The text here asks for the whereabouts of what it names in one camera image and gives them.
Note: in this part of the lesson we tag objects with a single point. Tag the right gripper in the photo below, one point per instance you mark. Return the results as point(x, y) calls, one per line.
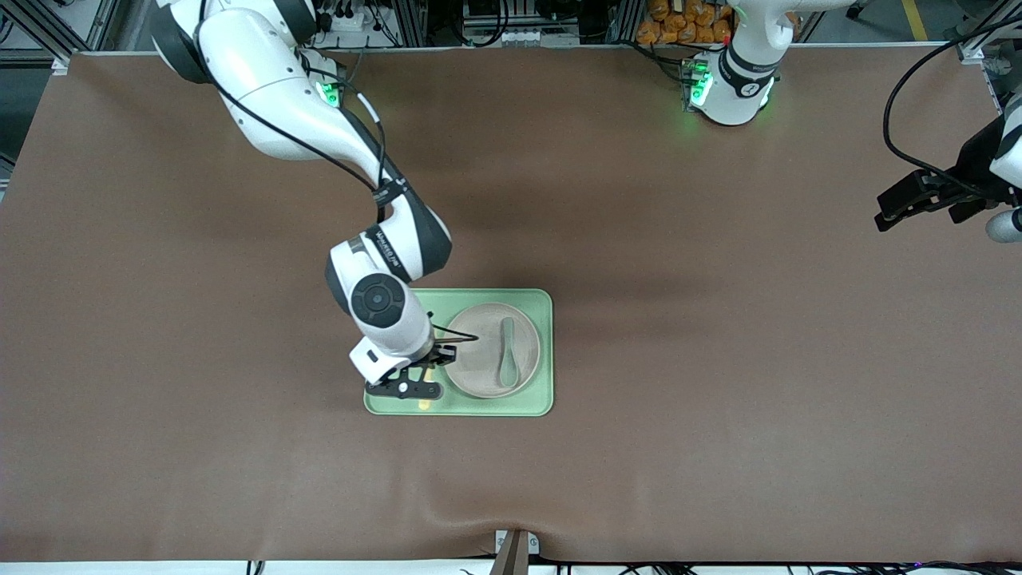
point(441, 352)

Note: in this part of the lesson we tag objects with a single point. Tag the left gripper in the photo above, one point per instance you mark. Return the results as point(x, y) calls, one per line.
point(976, 162)

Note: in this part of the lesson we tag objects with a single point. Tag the yellow plastic fork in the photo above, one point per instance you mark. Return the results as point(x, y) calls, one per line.
point(425, 405)

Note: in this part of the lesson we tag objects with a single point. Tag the beige round plate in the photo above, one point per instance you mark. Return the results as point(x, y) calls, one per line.
point(479, 359)

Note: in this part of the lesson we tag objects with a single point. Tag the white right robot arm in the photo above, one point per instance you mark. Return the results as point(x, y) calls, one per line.
point(279, 96)

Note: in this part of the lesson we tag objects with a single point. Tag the light green rectangular tray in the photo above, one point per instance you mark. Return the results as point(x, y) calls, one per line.
point(495, 406)

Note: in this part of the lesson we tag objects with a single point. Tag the green plastic spoon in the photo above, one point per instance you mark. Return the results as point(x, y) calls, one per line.
point(508, 371)

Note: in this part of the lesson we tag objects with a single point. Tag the metal table clamp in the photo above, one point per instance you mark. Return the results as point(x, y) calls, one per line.
point(511, 555)

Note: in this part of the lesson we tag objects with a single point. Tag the brown table mat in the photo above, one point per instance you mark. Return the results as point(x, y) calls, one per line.
point(239, 479)

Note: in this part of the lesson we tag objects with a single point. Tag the orange packaged items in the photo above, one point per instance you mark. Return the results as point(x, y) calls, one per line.
point(679, 24)

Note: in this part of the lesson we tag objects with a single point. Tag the white connector block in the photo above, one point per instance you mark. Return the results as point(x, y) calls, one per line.
point(507, 37)

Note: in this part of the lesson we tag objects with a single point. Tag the white power strip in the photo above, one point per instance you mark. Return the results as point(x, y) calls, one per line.
point(343, 21)

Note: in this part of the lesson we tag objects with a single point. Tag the aluminium frame profile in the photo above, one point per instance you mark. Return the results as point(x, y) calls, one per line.
point(978, 48)
point(48, 36)

